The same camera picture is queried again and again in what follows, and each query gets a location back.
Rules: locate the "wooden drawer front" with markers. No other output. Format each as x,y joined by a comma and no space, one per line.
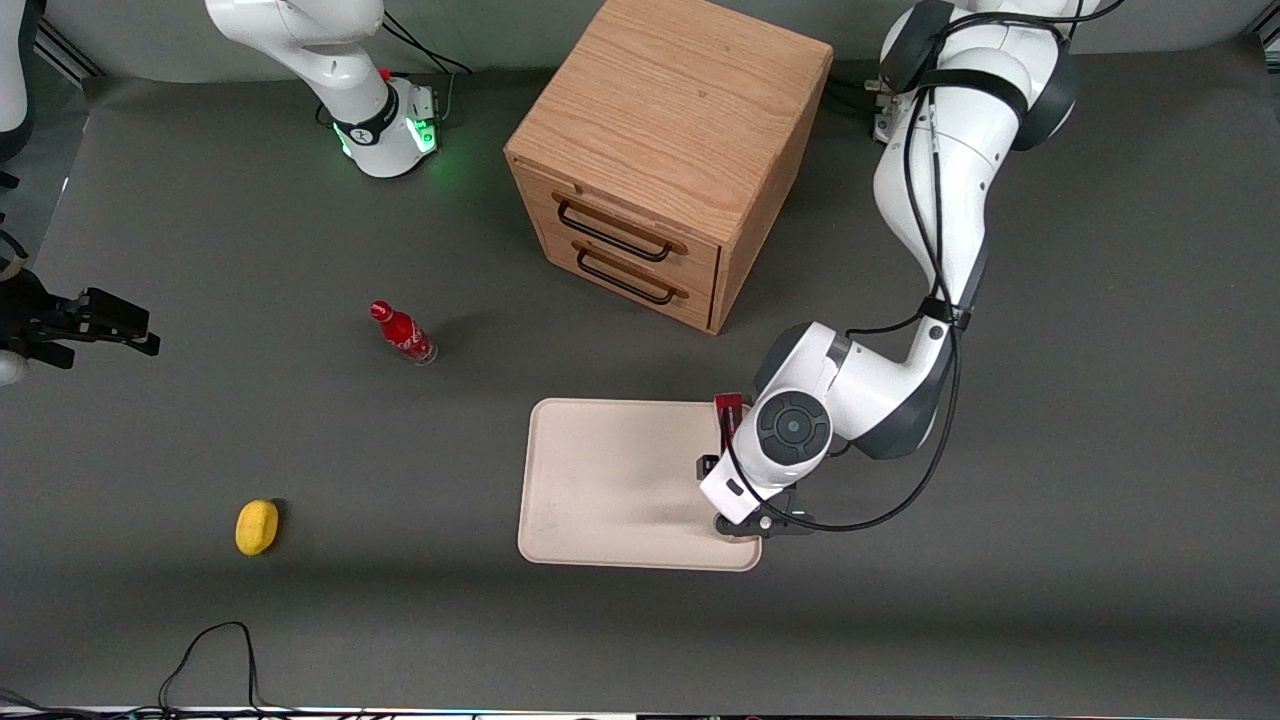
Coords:
640,285
640,215

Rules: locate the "red cookie box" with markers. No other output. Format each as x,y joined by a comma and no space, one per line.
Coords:
728,415

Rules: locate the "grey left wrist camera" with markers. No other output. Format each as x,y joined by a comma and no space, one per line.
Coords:
775,518

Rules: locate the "dark grey table mat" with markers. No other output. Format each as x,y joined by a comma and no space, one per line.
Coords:
1100,500

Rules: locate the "wooden drawer cabinet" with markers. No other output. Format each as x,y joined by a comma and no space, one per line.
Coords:
670,100

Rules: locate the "red cola bottle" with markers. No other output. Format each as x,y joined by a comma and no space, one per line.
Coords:
402,331

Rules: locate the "beige plastic tray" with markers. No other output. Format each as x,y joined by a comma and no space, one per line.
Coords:
620,485

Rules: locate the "yellow lemon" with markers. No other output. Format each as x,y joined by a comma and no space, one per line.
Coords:
256,527

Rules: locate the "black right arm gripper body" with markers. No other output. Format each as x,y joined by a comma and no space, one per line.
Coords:
37,322

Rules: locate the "aluminium frame rail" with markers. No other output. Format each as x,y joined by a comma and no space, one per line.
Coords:
70,55
1270,38

